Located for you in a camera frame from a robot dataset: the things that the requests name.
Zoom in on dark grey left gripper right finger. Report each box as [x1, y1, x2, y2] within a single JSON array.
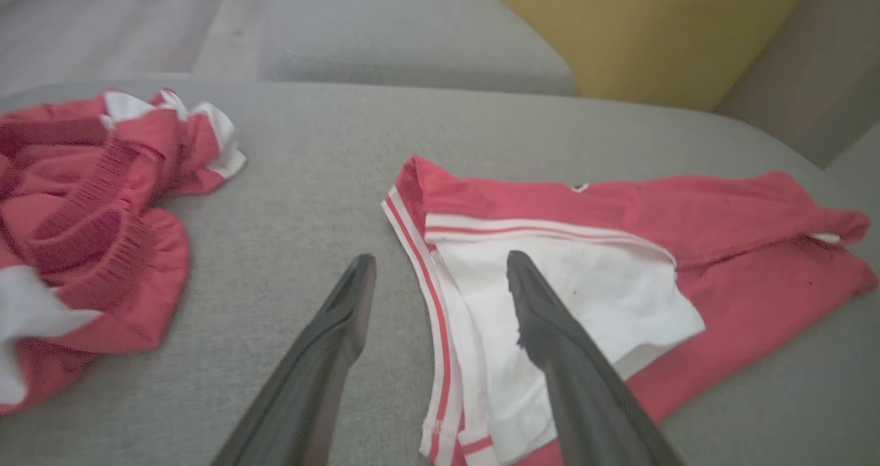
[[507, 250, 685, 466]]

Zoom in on red white striped sports garment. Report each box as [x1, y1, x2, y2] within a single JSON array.
[[380, 155, 880, 466]]

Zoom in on large grey sofa seat cushion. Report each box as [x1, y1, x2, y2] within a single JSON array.
[[0, 80, 880, 466]]

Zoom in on red garment with ribbed waistband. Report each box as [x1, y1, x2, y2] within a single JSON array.
[[0, 88, 248, 416]]

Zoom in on large yellow sofa backrest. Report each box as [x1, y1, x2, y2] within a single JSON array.
[[464, 0, 813, 113]]

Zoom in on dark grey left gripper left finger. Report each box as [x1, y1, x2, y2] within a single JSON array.
[[212, 254, 377, 466]]

